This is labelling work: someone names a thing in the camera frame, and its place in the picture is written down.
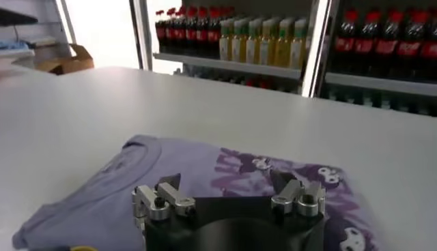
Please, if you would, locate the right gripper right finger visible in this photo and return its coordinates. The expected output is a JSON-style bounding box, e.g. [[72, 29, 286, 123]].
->
[[269, 169, 327, 218]]

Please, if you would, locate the open cardboard box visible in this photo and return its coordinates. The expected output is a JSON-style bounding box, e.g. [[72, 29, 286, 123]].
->
[[36, 43, 96, 76]]

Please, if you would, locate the cola bottle red cap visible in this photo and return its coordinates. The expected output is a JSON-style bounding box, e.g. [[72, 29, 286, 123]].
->
[[354, 10, 377, 76], [333, 9, 356, 74], [207, 5, 222, 58], [185, 5, 198, 55], [196, 5, 210, 57], [397, 10, 423, 81], [165, 8, 178, 54], [375, 10, 399, 78], [155, 10, 167, 53], [175, 6, 187, 55], [420, 13, 437, 83]]

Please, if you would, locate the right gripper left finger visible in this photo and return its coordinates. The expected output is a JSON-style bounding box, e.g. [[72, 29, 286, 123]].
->
[[131, 173, 197, 222]]

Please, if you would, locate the light blue folded cloth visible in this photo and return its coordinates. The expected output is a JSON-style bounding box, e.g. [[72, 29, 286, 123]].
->
[[0, 40, 31, 51]]

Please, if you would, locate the purple t-shirt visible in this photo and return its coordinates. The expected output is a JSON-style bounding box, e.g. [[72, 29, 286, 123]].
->
[[12, 134, 386, 251]]

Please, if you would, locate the yellow juice bottle green label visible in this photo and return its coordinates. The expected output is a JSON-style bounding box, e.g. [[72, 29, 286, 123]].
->
[[219, 19, 233, 61], [274, 17, 292, 68], [290, 18, 308, 70], [259, 17, 277, 66], [246, 18, 262, 65], [231, 18, 247, 63]]

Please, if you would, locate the grey metal shelf unit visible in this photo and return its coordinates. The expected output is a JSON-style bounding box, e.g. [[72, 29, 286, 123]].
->
[[312, 0, 437, 117], [129, 0, 324, 95]]

